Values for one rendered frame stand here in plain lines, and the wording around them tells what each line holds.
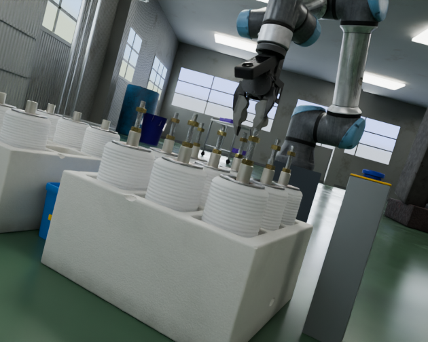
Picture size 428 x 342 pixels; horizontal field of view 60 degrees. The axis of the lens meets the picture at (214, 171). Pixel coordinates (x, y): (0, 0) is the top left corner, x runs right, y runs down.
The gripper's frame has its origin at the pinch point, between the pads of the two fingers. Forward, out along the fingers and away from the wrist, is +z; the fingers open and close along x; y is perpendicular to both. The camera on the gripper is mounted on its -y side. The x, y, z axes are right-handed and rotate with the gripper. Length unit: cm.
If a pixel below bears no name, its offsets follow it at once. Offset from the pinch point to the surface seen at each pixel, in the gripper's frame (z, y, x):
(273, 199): 11.3, -14.2, -15.6
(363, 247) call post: 15.2, -6.6, -31.5
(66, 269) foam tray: 33.1, -30.9, 11.9
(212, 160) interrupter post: 7.9, -12.2, -0.7
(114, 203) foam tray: 18.6, -30.8, 5.1
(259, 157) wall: 11, 1017, 386
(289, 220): 16.0, -1.3, -16.2
